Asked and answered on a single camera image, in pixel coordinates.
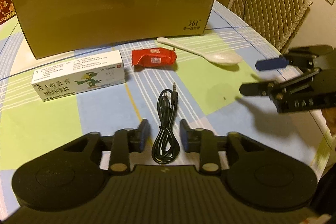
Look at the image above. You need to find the plaid tablecloth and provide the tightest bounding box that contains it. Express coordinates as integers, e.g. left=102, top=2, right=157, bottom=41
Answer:
left=1, top=2, right=335, bottom=219

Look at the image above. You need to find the quilted beige chair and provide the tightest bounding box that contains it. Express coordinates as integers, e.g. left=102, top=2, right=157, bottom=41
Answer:
left=229, top=0, right=313, bottom=53

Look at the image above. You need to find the large brown cardboard box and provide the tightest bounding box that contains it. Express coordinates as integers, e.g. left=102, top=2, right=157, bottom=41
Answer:
left=12, top=0, right=214, bottom=59

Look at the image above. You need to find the black audio cable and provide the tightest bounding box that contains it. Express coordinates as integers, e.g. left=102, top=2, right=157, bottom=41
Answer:
left=151, top=82, right=181, bottom=164

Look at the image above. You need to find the white medicine box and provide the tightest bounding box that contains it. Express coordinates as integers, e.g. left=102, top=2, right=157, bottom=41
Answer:
left=31, top=50, right=125, bottom=102

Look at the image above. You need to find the white plastic spoon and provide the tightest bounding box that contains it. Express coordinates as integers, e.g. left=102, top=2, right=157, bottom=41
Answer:
left=156, top=36, right=243, bottom=65

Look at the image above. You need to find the red snack packet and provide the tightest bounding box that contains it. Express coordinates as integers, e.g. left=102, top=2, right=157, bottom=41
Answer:
left=131, top=47, right=177, bottom=68

